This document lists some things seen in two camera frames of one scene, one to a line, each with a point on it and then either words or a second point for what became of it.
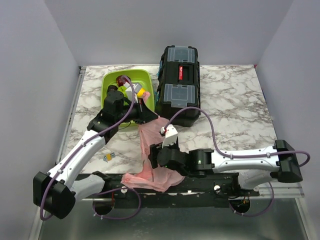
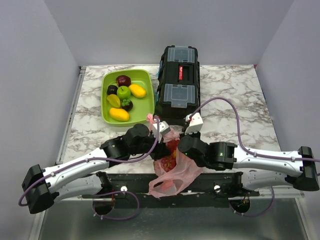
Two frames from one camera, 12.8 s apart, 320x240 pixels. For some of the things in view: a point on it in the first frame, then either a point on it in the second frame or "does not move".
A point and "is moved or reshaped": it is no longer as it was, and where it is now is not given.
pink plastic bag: [157, 178] is moved or reshaped
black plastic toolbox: [178, 84] does not move
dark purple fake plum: [112, 88] does not move
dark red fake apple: [118, 80] does not move
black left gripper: [144, 114] -> [161, 151]
